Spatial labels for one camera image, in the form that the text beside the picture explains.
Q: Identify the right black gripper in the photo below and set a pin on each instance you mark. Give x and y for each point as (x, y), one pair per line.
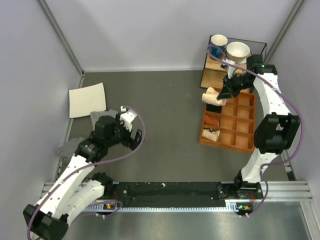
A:
(226, 92)

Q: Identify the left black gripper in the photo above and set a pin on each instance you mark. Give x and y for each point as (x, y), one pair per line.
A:
(129, 141)

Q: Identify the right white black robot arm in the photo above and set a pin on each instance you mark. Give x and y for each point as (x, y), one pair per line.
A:
(276, 131)

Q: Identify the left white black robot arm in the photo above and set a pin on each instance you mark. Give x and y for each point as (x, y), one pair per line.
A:
(52, 215)

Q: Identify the black rolled underwear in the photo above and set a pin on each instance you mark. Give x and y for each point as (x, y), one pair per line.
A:
(213, 108)

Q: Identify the cream rolled underwear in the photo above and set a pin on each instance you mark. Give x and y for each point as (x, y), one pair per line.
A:
(211, 135)

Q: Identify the grey striped underwear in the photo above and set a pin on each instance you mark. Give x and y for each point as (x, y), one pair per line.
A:
(95, 115)
(66, 151)

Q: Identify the orange wooden divided organizer box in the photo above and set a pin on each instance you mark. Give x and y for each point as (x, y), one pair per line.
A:
(237, 124)

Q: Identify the upper white bowl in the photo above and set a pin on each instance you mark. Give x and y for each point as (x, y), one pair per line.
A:
(238, 52)

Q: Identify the blue mug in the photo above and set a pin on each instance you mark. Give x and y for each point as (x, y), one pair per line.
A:
(220, 42)

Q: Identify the white board sheet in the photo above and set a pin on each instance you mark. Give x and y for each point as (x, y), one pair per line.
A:
(83, 101)

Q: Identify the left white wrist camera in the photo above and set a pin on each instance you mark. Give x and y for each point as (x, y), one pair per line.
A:
(127, 116)

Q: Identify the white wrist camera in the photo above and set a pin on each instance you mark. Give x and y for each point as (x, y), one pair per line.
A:
(127, 116)
(226, 64)

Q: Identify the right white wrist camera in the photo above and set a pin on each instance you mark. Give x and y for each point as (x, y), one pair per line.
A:
(226, 64)

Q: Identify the black wire wooden shelf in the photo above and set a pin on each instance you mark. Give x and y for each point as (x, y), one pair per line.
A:
(212, 75)

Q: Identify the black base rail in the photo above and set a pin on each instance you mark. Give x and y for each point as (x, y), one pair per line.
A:
(195, 196)

